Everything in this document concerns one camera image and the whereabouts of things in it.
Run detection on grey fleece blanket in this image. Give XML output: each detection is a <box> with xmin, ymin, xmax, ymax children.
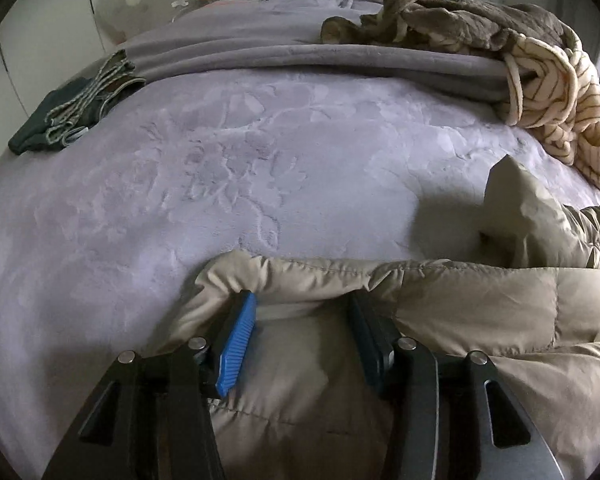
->
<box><xmin>114</xmin><ymin>0</ymin><xmax>537</xmax><ymax>107</ymax></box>

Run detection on white wardrobe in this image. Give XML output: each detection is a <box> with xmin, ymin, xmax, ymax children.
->
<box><xmin>0</xmin><ymin>0</ymin><xmax>202</xmax><ymax>171</ymax></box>

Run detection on beige puffer jacket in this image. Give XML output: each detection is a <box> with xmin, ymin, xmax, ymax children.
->
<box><xmin>155</xmin><ymin>154</ymin><xmax>600</xmax><ymax>480</ymax></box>

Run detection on cream striped fleece garment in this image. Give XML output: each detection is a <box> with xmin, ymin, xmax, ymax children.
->
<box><xmin>495</xmin><ymin>34</ymin><xmax>600</xmax><ymax>196</ymax></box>

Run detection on lavender embossed bedspread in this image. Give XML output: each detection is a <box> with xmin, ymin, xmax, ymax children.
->
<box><xmin>0</xmin><ymin>0</ymin><xmax>600</xmax><ymax>480</ymax></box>

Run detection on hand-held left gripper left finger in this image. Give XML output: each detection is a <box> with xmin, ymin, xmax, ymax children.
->
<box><xmin>42</xmin><ymin>289</ymin><xmax>258</xmax><ymax>480</ymax></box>

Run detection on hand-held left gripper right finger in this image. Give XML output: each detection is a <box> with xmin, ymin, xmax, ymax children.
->
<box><xmin>346</xmin><ymin>291</ymin><xmax>567</xmax><ymax>480</ymax></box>

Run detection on brown fleece garment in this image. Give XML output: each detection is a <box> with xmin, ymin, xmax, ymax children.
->
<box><xmin>320</xmin><ymin>0</ymin><xmax>584</xmax><ymax>70</ymax></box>

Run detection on white electric fan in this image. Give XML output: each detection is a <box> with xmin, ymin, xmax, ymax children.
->
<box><xmin>96</xmin><ymin>0</ymin><xmax>182</xmax><ymax>44</ymax></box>

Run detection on dark green folded clothes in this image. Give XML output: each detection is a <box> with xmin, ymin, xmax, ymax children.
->
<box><xmin>7</xmin><ymin>48</ymin><xmax>147</xmax><ymax>156</ymax></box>

